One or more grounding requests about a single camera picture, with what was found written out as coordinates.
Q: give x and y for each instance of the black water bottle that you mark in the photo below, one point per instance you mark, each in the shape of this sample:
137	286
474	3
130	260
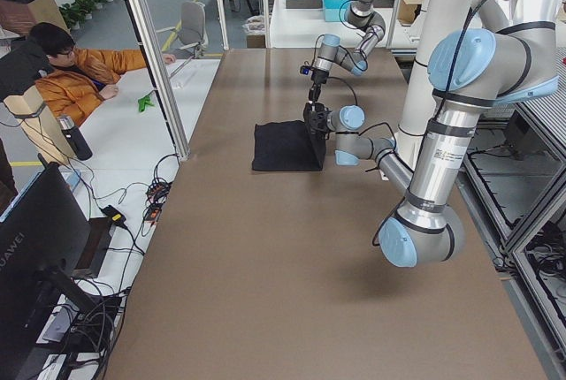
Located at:
74	137

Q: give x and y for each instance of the aluminium frame post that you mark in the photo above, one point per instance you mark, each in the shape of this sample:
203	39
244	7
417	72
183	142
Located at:
146	36

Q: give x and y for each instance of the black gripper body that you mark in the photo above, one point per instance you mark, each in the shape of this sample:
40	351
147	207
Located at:
316	76
321	120

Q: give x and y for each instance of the black power adapter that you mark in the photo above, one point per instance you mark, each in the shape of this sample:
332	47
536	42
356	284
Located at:
115	215

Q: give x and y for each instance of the black graphic t-shirt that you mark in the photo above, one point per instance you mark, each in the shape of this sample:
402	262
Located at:
288	145

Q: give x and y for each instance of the grey office chair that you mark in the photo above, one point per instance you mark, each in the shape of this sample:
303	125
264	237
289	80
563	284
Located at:
192	33

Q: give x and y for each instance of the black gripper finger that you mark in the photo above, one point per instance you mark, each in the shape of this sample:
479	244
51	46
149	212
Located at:
314	93

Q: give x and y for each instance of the person in orange jacket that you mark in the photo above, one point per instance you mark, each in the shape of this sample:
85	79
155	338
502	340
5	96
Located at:
82	79

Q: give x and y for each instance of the black computer monitor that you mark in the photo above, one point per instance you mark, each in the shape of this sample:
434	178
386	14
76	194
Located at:
44	228

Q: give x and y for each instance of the green plastic clip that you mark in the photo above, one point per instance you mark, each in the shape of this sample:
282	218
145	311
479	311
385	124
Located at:
145	102

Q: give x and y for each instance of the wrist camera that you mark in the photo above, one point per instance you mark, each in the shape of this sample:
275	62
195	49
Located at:
305	70

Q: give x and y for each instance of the orange grey usb hub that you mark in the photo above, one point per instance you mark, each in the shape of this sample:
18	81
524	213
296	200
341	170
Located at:
152	214
158	191

